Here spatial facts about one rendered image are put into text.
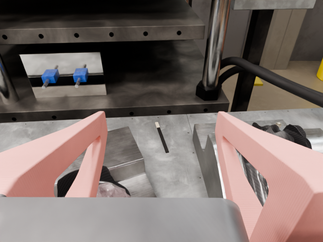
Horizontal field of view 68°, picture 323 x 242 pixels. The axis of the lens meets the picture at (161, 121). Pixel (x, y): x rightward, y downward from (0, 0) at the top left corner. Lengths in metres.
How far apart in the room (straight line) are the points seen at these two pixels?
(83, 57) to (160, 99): 0.31
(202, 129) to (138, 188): 0.26
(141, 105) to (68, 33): 0.34
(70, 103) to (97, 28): 0.29
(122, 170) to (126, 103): 0.44
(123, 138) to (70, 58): 0.45
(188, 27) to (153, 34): 0.12
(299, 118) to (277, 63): 2.38
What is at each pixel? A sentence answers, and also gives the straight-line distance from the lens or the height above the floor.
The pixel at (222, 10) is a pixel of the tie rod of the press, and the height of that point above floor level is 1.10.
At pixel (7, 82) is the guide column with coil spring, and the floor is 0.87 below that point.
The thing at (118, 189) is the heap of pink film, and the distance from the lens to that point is 0.48.
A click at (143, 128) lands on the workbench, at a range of 0.75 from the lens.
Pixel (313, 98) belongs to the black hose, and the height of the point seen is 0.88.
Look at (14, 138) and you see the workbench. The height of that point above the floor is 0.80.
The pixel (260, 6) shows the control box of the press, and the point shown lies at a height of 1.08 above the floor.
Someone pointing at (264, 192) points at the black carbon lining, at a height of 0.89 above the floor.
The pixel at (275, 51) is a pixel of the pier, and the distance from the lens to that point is 3.18.
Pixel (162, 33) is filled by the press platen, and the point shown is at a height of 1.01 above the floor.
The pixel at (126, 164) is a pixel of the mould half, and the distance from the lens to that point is 0.50.
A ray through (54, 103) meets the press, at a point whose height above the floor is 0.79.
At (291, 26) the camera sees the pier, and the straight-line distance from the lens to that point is 3.14.
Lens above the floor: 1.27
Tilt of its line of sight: 38 degrees down
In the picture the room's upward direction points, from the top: straight up
